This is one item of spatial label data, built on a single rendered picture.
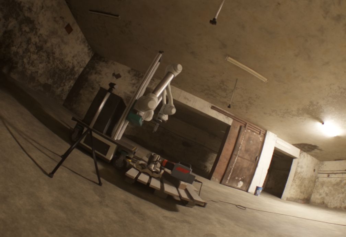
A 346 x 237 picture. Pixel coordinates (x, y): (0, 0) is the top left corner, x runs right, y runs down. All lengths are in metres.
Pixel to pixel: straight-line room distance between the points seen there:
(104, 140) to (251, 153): 6.05
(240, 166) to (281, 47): 4.94
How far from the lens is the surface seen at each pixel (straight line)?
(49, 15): 5.55
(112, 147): 1.78
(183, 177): 1.79
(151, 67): 2.17
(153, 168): 1.90
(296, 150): 9.33
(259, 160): 7.02
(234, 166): 6.43
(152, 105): 1.61
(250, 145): 6.79
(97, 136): 1.83
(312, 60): 3.47
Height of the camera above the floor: 0.51
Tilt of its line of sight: 16 degrees up
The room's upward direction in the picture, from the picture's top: 25 degrees clockwise
